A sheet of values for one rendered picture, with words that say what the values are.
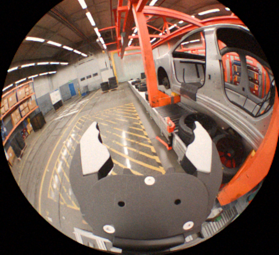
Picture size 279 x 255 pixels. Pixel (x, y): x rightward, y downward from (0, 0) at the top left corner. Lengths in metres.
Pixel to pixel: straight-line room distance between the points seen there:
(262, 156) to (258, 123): 0.56
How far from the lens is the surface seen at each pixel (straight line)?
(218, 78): 1.19
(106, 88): 7.74
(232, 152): 1.36
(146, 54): 1.76
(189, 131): 1.31
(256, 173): 0.60
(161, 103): 1.94
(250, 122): 1.08
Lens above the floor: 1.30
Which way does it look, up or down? 28 degrees down
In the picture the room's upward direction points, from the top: 10 degrees counter-clockwise
